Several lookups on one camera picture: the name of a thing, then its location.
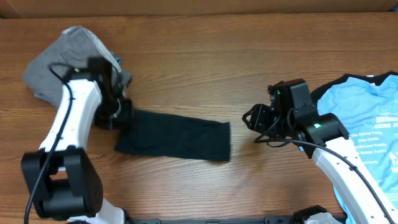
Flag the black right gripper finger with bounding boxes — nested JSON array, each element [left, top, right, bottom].
[[242, 111, 258, 131], [246, 104, 260, 116]]

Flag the black t-shirt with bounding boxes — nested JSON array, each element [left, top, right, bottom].
[[115, 110, 231, 162]]

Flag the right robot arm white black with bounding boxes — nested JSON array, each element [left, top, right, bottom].
[[242, 79, 397, 223]]

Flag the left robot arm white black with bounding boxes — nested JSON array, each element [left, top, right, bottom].
[[21, 57, 134, 224]]

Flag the folded grey shorts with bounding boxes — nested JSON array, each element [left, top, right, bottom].
[[22, 26, 132, 108]]

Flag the light blue t-shirt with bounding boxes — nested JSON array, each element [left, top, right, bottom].
[[316, 75, 397, 223]]

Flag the black garment under blue shirt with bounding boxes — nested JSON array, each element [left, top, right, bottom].
[[311, 71, 397, 103]]

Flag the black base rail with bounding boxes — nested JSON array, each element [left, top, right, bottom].
[[127, 215, 294, 224]]

